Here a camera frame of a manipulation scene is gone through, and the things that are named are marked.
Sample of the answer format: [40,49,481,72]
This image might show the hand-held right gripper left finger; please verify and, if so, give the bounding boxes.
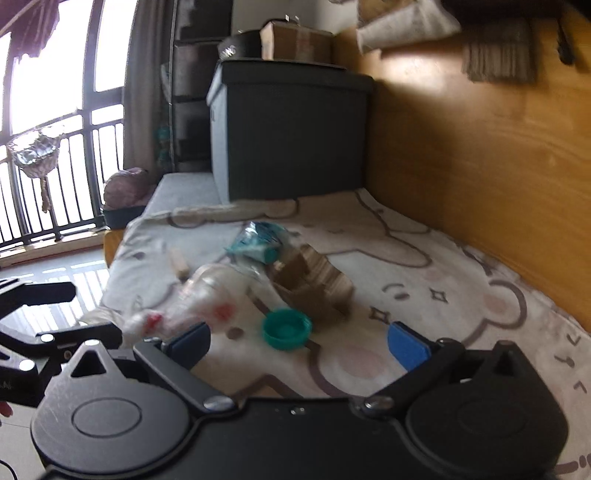
[69,322,238,415]

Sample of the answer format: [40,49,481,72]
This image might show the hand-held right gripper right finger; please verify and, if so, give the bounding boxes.
[361,322,532,418]

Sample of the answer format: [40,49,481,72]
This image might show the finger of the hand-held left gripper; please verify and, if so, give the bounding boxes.
[0,322,123,371]
[0,280,77,320]

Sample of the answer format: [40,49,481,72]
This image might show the clear plastic bag red print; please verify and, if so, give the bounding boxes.
[124,263,269,344]

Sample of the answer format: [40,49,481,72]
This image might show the teal bottle cap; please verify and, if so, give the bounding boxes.
[262,308,313,350]

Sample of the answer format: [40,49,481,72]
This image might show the brown cardboard piece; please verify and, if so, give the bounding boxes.
[268,244,355,323]

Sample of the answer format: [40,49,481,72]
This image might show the teal snack packet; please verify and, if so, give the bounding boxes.
[225,220,296,265]

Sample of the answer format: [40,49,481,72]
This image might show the printed blanket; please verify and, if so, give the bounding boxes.
[78,189,591,480]

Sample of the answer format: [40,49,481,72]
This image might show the black balcony railing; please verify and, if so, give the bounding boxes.
[0,104,125,252]

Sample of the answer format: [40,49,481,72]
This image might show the hanging net basket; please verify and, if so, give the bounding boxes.
[7,122,65,213]

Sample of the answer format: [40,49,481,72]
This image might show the grey mattress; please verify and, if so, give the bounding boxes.
[143,173,222,217]

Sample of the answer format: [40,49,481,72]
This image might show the hanging teal ornaments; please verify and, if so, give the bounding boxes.
[156,124,174,168]

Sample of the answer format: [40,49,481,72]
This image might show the beige curtain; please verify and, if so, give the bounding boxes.
[124,0,178,174]

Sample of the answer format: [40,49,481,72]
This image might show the grey storage box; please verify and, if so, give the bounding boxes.
[206,60,375,204]

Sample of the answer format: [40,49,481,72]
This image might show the black drawer tower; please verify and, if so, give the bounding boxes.
[171,0,232,174]

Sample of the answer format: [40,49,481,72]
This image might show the dark red hanging cloth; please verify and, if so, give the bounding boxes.
[0,0,61,58]

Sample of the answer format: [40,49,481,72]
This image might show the black round box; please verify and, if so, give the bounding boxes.
[217,30,264,63]

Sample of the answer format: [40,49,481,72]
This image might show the brown fringed bag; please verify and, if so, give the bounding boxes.
[443,0,591,84]

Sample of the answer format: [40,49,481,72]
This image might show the brown cardboard box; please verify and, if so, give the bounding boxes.
[259,19,334,63]

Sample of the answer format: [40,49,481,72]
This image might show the beige printed pillow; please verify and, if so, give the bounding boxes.
[355,0,462,54]

